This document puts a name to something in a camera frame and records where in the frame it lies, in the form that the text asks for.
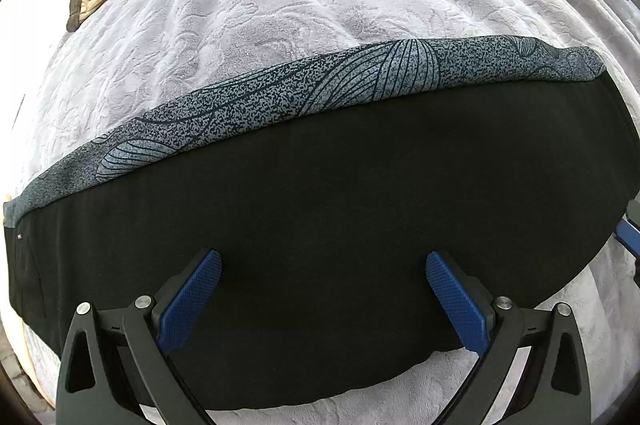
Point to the lilac embossed plush blanket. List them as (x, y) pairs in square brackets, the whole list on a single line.
[(250, 5)]

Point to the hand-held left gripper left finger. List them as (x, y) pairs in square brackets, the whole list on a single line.
[(190, 300)]

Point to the black pants with patterned waistband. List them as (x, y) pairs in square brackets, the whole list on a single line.
[(320, 205)]

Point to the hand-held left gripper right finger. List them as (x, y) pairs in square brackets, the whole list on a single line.
[(457, 305)]

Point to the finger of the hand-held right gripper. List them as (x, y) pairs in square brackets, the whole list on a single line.
[(622, 233)]

